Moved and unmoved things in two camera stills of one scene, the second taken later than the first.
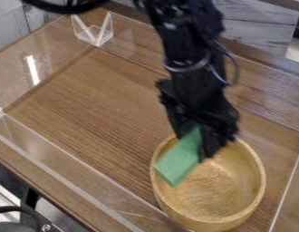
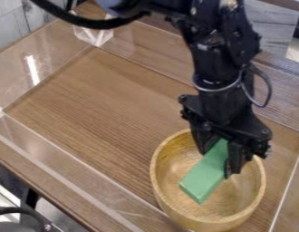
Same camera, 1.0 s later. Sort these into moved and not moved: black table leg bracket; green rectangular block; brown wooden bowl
Moved: green rectangular block
Not moved: brown wooden bowl; black table leg bracket
